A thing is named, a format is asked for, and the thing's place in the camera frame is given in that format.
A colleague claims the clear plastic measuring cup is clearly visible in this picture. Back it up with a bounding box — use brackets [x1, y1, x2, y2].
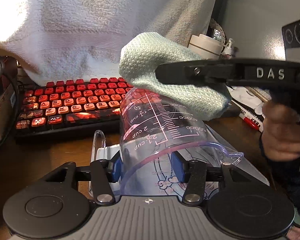
[91, 88, 244, 198]

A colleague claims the light green waffle cloth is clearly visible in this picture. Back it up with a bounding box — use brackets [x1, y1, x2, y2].
[119, 32, 231, 121]

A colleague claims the right hand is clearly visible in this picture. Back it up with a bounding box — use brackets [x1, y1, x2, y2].
[261, 100, 300, 161]

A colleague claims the printed light blue mat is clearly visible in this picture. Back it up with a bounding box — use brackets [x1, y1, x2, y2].
[96, 123, 271, 201]

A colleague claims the red white marker pen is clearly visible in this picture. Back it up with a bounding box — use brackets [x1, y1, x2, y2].
[231, 100, 263, 132]

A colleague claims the white pump bottle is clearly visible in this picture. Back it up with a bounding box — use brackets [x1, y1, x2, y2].
[221, 38, 235, 59]

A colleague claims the red keycap black keyboard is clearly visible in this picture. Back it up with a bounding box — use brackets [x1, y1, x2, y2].
[15, 77, 133, 134]

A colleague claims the white cylindrical humidifier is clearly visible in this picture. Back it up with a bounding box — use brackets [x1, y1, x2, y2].
[188, 34, 223, 59]

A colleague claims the cardboard box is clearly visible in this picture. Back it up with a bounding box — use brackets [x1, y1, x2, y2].
[0, 84, 16, 141]

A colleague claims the large white terry towel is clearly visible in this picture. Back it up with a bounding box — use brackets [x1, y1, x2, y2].
[0, 0, 215, 86]

